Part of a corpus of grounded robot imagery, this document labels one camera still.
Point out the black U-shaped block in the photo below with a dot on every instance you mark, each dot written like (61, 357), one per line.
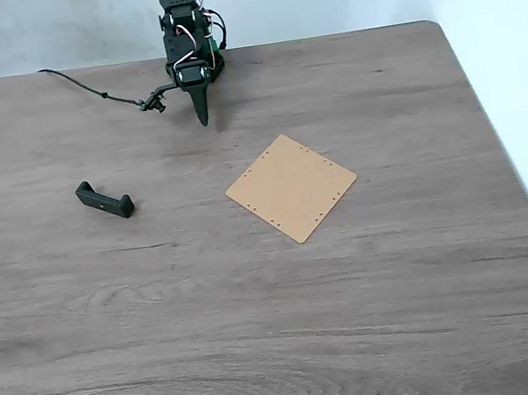
(105, 201)

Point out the green controller board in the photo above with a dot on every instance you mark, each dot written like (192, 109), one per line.
(213, 48)

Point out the tan square board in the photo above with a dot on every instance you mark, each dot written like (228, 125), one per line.
(291, 189)

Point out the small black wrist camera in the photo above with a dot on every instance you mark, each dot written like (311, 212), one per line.
(155, 105)

